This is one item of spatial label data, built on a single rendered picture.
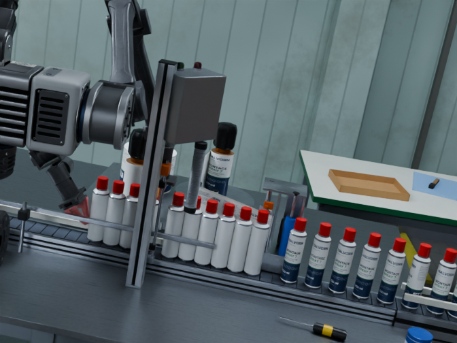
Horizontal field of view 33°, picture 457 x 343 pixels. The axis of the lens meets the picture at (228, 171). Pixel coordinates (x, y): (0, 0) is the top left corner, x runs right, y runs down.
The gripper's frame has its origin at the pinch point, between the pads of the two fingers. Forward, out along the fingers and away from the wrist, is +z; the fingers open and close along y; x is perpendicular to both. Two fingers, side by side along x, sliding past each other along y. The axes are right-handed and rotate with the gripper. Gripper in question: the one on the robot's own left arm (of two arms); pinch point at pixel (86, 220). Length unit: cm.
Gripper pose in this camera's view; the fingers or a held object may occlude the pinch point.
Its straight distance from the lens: 240.6
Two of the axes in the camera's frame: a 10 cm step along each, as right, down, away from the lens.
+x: -8.8, 4.0, 2.4
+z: 4.6, 8.6, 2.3
